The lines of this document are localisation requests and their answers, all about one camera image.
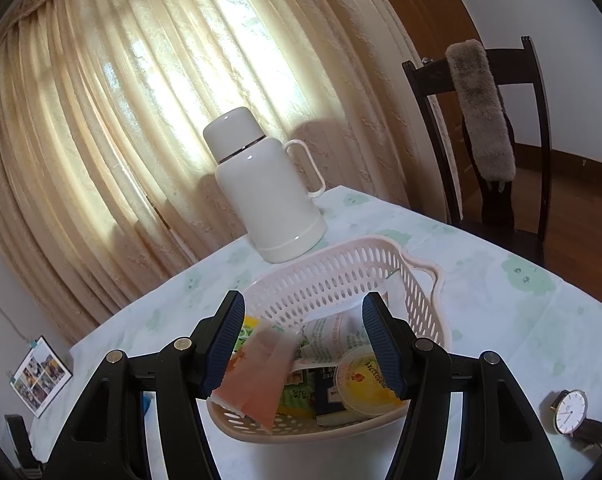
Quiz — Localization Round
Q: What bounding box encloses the brown wooden door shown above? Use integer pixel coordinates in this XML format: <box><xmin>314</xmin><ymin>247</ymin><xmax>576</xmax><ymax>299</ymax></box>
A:
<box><xmin>358</xmin><ymin>0</ymin><xmax>489</xmax><ymax>211</ymax></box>

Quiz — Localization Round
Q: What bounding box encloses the pale green patterned tablecloth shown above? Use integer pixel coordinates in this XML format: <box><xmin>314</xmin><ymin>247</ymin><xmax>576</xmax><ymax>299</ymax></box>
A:
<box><xmin>31</xmin><ymin>185</ymin><xmax>602</xmax><ymax>480</ymax></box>

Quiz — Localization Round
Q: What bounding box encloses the black box-shaped object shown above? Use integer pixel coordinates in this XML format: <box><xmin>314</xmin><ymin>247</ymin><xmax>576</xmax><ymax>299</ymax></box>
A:
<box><xmin>5</xmin><ymin>414</ymin><xmax>44</xmax><ymax>476</ymax></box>

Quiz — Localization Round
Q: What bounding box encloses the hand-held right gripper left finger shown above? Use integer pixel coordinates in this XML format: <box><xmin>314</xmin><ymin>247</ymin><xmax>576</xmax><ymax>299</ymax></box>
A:
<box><xmin>43</xmin><ymin>290</ymin><xmax>247</xmax><ymax>480</ymax></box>

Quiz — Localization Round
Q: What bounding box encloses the dark wooden chair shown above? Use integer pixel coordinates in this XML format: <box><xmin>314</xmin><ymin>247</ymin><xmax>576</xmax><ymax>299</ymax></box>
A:
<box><xmin>402</xmin><ymin>36</ymin><xmax>553</xmax><ymax>266</ymax></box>

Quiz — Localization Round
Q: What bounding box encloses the navy and pale cracker packet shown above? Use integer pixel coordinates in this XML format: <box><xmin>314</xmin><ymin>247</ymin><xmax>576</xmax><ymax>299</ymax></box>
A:
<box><xmin>315</xmin><ymin>366</ymin><xmax>362</xmax><ymax>426</ymax></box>

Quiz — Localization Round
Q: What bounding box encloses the yellow jelly cup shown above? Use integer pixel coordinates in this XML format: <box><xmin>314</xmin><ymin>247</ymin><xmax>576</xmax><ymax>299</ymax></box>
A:
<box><xmin>333</xmin><ymin>345</ymin><xmax>404</xmax><ymax>416</ymax></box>

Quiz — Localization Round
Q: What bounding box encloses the white printed snack packet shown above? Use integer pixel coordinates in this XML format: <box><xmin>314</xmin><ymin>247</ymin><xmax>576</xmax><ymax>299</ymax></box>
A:
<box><xmin>296</xmin><ymin>310</ymin><xmax>382</xmax><ymax>367</ymax></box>

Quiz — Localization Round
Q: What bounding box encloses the beige curtain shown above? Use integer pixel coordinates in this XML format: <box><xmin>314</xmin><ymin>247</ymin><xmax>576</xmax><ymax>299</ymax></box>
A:
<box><xmin>0</xmin><ymin>0</ymin><xmax>462</xmax><ymax>351</ymax></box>

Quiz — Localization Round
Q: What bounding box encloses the white plastic basket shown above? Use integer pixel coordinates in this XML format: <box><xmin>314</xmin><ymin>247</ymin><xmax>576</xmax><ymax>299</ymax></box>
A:
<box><xmin>205</xmin><ymin>234</ymin><xmax>453</xmax><ymax>445</ymax></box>

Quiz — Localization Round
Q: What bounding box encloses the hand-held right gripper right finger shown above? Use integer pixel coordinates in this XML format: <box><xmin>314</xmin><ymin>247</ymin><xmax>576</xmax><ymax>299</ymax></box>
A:
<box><xmin>361</xmin><ymin>291</ymin><xmax>564</xmax><ymax>480</ymax></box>

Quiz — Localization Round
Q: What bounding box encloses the translucent orange snack packet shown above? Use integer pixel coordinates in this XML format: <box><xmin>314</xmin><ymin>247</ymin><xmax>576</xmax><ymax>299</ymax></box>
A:
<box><xmin>210</xmin><ymin>324</ymin><xmax>302</xmax><ymax>432</ymax></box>

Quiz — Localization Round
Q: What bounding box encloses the wristwatch with white dial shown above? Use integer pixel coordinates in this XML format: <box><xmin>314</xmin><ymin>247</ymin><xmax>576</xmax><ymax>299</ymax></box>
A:
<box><xmin>548</xmin><ymin>389</ymin><xmax>602</xmax><ymax>456</ymax></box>

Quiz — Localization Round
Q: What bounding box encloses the grey fuzzy cloth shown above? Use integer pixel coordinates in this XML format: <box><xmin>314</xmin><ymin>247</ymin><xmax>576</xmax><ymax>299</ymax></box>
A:
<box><xmin>445</xmin><ymin>39</ymin><xmax>518</xmax><ymax>193</ymax></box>

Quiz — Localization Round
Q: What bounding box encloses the white thermos jug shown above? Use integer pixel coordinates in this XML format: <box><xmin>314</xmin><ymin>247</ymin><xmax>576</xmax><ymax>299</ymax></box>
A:
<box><xmin>202</xmin><ymin>107</ymin><xmax>328</xmax><ymax>264</ymax></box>

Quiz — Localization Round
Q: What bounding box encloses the green snack packet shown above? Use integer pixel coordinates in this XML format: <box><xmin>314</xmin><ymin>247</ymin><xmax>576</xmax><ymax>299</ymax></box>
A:
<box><xmin>230</xmin><ymin>314</ymin><xmax>318</xmax><ymax>418</ymax></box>

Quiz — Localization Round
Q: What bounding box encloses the photo calendar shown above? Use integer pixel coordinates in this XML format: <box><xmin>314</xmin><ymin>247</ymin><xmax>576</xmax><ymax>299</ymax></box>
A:
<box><xmin>8</xmin><ymin>336</ymin><xmax>74</xmax><ymax>419</ymax></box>

